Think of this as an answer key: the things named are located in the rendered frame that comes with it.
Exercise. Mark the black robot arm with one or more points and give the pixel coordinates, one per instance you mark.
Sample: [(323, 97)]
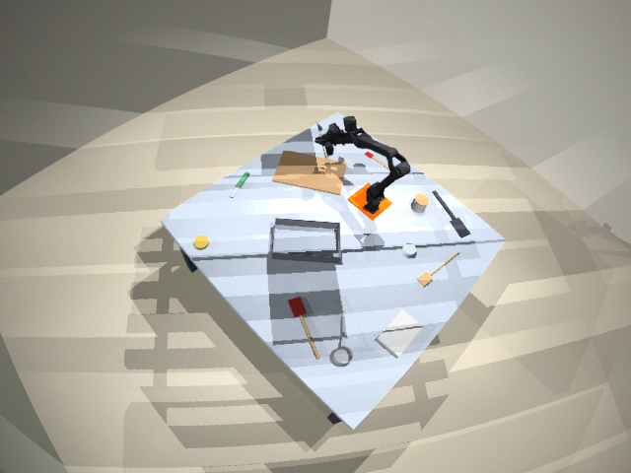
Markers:
[(375, 194)]

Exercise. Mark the yellow round disc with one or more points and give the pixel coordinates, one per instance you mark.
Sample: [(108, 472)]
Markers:
[(201, 242)]

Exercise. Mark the red spatula with wooden handle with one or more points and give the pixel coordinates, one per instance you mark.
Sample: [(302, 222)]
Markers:
[(297, 308)]

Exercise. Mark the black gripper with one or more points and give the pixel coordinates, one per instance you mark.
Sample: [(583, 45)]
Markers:
[(327, 142)]

